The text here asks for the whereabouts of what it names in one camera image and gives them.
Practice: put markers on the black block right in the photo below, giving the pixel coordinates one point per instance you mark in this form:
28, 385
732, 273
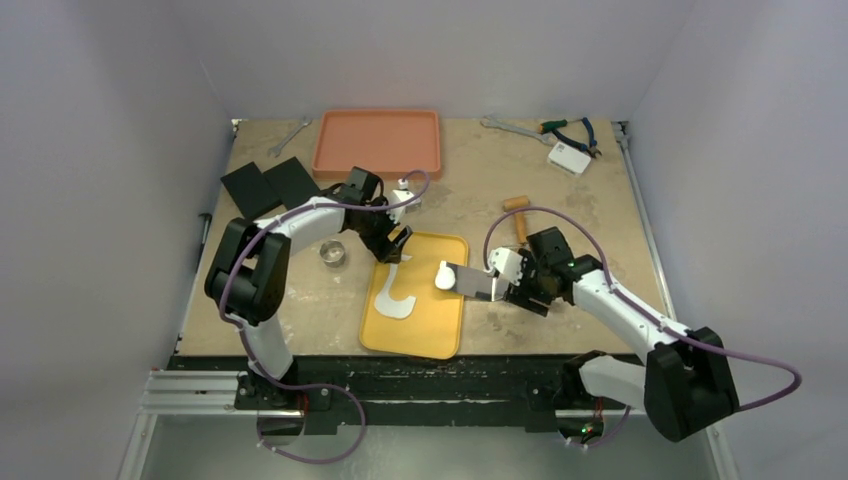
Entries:
291, 183

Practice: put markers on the black block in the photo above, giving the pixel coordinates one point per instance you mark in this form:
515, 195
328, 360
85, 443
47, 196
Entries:
250, 191
291, 183

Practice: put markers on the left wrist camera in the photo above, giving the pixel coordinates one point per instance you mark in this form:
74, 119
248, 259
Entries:
405, 201

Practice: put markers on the round cut dough wrapper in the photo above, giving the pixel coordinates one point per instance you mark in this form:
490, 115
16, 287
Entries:
445, 278

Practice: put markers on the green blue pliers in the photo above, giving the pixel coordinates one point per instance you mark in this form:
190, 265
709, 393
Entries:
560, 128

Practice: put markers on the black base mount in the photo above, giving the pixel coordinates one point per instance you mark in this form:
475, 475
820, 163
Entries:
535, 392

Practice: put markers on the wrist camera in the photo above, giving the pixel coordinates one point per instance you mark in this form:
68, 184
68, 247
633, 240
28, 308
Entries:
506, 264
405, 201

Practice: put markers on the white small box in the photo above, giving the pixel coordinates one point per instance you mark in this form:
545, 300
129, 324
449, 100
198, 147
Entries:
568, 159

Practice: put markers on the wooden dough roller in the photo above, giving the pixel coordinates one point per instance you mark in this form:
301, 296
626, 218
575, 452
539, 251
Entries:
515, 206

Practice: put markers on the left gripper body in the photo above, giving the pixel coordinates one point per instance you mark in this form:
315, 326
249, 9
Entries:
374, 228

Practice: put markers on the black block left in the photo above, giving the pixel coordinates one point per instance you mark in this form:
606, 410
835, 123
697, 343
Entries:
250, 191

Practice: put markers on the silver wrench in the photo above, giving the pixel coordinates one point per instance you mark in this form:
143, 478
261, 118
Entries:
276, 150
491, 122

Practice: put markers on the yellow tray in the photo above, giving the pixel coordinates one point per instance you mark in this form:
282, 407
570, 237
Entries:
433, 329

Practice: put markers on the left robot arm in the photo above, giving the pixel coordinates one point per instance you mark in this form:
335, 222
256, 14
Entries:
248, 274

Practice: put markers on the left silver wrench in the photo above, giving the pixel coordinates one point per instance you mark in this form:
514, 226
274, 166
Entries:
276, 150

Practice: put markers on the white dough ball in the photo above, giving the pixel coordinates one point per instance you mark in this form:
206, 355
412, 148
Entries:
388, 306

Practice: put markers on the pink tray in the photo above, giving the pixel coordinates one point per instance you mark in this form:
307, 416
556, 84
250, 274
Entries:
387, 142

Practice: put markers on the right silver wrench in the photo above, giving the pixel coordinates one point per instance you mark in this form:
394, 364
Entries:
491, 122

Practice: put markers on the aluminium frame rail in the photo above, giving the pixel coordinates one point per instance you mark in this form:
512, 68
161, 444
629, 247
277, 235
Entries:
188, 428

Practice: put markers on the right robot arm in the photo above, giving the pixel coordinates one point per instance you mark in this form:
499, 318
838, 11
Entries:
682, 381

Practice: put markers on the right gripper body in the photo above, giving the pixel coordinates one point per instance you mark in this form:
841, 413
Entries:
515, 291

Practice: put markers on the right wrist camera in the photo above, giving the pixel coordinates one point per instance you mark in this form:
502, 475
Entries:
506, 264

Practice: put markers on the metal ring cutter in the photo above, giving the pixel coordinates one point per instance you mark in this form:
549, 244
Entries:
333, 253

